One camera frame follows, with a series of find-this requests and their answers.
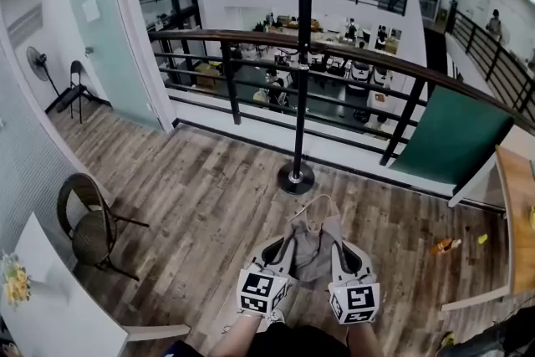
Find green-topped white table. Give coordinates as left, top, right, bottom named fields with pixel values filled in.
left=386, top=85, right=516, bottom=208

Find wooden-topped table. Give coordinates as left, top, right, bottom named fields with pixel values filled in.
left=441, top=145, right=535, bottom=313

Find yellow flower bunch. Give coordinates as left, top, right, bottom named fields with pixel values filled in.
left=0, top=252, right=33, bottom=309

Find person's right forearm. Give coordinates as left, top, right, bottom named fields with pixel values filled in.
left=345, top=321, right=384, bottom=357

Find black folding chair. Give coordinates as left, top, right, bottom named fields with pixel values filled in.
left=56, top=59, right=102, bottom=125

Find beige fabric garment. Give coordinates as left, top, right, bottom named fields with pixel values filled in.
left=286, top=194, right=346, bottom=283

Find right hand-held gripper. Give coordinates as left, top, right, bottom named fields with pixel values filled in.
left=328, top=240, right=382, bottom=325

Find dark wicker chair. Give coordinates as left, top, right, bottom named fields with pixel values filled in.
left=56, top=172, right=150, bottom=283

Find white and black machine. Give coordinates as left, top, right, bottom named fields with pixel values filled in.
left=349, top=60, right=373, bottom=83
left=371, top=66, right=392, bottom=87

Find person's left forearm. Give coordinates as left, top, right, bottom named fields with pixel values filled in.
left=208, top=312, right=268, bottom=357

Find frosted glass partition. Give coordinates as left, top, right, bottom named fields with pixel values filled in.
left=60, top=0, right=166, bottom=132

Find black standing fan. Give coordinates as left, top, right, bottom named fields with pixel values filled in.
left=25, top=45, right=80, bottom=115

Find orange bottle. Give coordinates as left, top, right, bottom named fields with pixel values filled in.
left=430, top=237, right=463, bottom=257

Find black metal coat rack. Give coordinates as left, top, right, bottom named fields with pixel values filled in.
left=257, top=0, right=346, bottom=196

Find white paper notice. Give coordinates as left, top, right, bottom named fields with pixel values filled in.
left=80, top=0, right=102, bottom=23

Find person's black shorts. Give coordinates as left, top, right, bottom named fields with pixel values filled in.
left=250, top=321, right=352, bottom=357

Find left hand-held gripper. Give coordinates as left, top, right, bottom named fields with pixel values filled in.
left=236, top=236, right=296, bottom=317

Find wooden-topped black railing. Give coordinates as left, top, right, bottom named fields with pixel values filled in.
left=148, top=28, right=535, bottom=168

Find black bag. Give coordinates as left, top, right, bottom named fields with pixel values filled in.
left=447, top=307, right=535, bottom=357

